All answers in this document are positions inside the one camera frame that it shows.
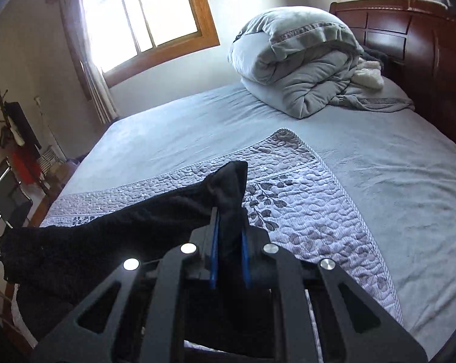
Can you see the dark wooden headboard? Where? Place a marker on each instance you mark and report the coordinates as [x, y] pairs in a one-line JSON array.
[[419, 39]]

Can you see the folded grey duvet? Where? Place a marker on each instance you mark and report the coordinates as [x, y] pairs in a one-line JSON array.
[[299, 60]]

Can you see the wooden coat rack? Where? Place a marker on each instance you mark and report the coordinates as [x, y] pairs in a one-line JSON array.
[[6, 135]]

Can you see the black pants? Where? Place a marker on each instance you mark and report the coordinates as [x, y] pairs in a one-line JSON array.
[[56, 267]]

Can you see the red hanging garment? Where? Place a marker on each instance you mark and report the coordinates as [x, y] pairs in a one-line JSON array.
[[26, 166]]

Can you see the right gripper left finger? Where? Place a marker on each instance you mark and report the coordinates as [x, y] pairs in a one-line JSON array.
[[206, 240]]

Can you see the grey curtain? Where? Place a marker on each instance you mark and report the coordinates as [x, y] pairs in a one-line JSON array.
[[73, 16]]

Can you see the white fluffy cloth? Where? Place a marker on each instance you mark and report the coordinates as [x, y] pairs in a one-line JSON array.
[[367, 73]]

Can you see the light blue bed sheet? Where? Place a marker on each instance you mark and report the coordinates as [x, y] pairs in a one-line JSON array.
[[398, 168]]

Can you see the large wooden frame window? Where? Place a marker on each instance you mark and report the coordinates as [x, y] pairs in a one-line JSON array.
[[129, 37]]

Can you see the grey quilted bed runner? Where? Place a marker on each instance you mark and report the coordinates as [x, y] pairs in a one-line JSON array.
[[330, 296]]

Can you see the black chrome chair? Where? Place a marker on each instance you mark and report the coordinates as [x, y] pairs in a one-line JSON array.
[[15, 204]]

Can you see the cardboard box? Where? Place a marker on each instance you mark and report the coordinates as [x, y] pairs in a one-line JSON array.
[[60, 174]]

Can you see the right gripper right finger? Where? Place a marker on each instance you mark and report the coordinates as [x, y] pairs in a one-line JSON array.
[[255, 266]]

